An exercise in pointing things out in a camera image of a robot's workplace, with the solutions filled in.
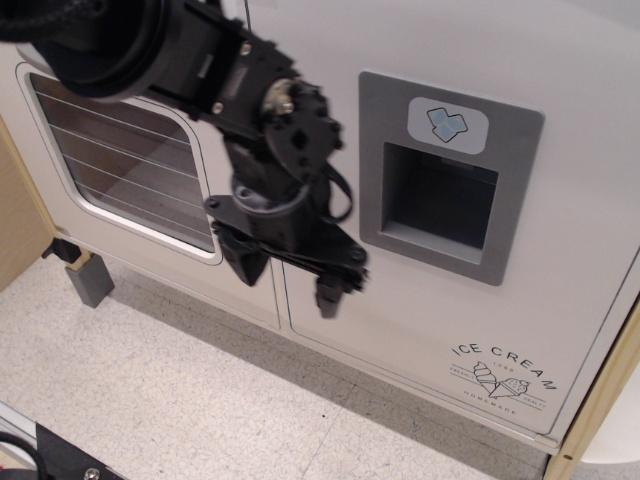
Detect grey ice dispenser panel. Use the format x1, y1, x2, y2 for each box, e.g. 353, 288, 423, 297
359, 71, 545, 286

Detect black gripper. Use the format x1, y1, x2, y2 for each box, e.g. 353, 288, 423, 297
204, 178, 367, 319

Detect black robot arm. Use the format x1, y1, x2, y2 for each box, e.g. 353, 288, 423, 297
1, 1, 367, 319

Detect grey kitchen leg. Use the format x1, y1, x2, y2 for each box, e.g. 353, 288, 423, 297
65, 255, 115, 308

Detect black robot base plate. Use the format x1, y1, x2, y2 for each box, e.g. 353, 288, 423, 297
0, 422, 126, 480

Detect light wooden side panel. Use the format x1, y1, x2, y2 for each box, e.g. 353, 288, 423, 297
1, 119, 56, 290

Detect white oven door with window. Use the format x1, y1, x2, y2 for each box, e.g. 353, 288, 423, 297
1, 44, 279, 328

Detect light wooden right post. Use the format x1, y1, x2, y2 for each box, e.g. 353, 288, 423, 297
543, 298, 639, 479

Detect aluminium rail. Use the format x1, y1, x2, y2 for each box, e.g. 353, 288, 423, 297
0, 402, 37, 470

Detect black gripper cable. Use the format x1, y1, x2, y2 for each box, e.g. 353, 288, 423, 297
319, 162, 354, 224

